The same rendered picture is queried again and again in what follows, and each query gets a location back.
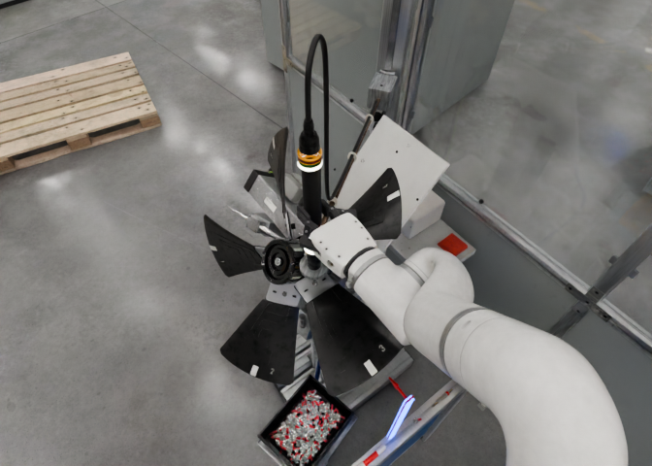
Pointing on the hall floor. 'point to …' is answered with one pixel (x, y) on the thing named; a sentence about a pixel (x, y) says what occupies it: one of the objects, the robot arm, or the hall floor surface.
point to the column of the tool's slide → (397, 32)
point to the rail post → (442, 416)
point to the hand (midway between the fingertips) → (312, 211)
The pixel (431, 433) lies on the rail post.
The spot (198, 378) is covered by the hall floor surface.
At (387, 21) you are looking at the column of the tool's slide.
